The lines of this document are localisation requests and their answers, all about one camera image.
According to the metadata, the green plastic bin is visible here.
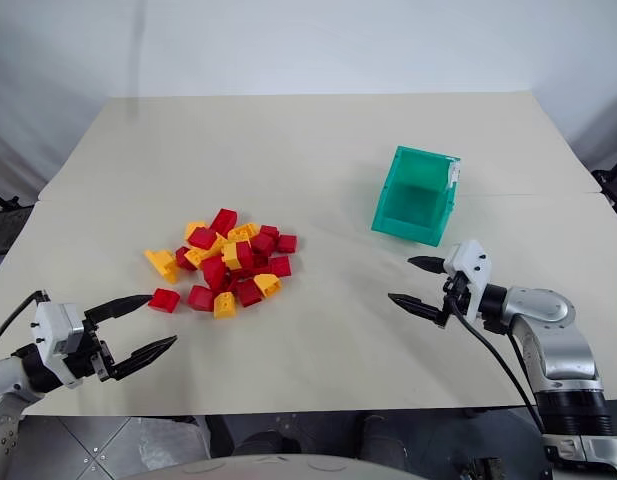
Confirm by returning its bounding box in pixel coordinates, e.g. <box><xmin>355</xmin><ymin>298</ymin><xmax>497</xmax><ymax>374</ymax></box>
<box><xmin>370</xmin><ymin>145</ymin><xmax>464</xmax><ymax>248</ymax></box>

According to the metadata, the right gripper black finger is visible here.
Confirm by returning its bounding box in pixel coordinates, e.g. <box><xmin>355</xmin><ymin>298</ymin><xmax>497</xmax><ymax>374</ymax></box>
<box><xmin>407</xmin><ymin>255</ymin><xmax>447</xmax><ymax>275</ymax></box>
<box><xmin>387</xmin><ymin>292</ymin><xmax>448</xmax><ymax>328</ymax></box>

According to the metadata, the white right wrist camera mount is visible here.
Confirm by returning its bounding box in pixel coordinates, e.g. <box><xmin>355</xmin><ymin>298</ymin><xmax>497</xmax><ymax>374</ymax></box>
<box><xmin>444</xmin><ymin>238</ymin><xmax>493</xmax><ymax>322</ymax></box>

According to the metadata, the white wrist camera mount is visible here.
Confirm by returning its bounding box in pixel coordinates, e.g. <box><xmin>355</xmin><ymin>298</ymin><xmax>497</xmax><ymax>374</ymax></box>
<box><xmin>31</xmin><ymin>300</ymin><xmax>86</xmax><ymax>390</ymax></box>
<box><xmin>444</xmin><ymin>238</ymin><xmax>493</xmax><ymax>322</ymax></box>

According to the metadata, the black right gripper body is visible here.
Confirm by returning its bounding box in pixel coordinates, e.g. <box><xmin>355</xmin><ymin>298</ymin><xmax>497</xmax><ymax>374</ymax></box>
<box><xmin>439</xmin><ymin>269</ymin><xmax>477</xmax><ymax>330</ymax></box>

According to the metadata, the black equipment stand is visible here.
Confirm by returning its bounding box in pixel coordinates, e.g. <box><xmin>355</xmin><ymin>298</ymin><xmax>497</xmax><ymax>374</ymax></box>
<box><xmin>589</xmin><ymin>148</ymin><xmax>617</xmax><ymax>219</ymax></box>

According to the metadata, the black tripod stand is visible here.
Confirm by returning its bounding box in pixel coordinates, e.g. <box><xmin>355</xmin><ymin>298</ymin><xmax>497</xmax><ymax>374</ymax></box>
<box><xmin>0</xmin><ymin>185</ymin><xmax>37</xmax><ymax>262</ymax></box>

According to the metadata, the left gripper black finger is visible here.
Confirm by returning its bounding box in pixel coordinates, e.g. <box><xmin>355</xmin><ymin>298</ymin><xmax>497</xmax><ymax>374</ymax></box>
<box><xmin>84</xmin><ymin>294</ymin><xmax>154</xmax><ymax>329</ymax></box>
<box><xmin>109</xmin><ymin>335</ymin><xmax>179</xmax><ymax>382</ymax></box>

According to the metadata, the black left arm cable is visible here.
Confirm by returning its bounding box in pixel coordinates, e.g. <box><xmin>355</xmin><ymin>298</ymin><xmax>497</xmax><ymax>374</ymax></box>
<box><xmin>0</xmin><ymin>289</ymin><xmax>52</xmax><ymax>352</ymax></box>

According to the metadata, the grey robot torso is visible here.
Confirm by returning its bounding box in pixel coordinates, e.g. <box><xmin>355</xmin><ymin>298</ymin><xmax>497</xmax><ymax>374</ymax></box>
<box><xmin>135</xmin><ymin>451</ymin><xmax>434</xmax><ymax>480</ymax></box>

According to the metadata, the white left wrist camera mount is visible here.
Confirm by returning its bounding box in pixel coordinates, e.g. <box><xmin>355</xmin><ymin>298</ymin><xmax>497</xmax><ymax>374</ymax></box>
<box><xmin>31</xmin><ymin>300</ymin><xmax>86</xmax><ymax>390</ymax></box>

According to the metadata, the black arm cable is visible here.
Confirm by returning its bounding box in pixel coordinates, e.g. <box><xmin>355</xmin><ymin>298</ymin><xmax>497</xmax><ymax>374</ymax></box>
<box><xmin>0</xmin><ymin>289</ymin><xmax>52</xmax><ymax>352</ymax></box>
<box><xmin>447</xmin><ymin>294</ymin><xmax>547</xmax><ymax>437</ymax></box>

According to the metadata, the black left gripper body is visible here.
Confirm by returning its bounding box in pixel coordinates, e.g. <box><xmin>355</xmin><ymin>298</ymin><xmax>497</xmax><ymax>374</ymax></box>
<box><xmin>67</xmin><ymin>319</ymin><xmax>116</xmax><ymax>385</ymax></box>

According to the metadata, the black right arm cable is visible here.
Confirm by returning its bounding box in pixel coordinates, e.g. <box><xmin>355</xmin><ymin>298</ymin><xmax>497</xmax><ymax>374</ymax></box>
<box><xmin>447</xmin><ymin>294</ymin><xmax>547</xmax><ymax>437</ymax></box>

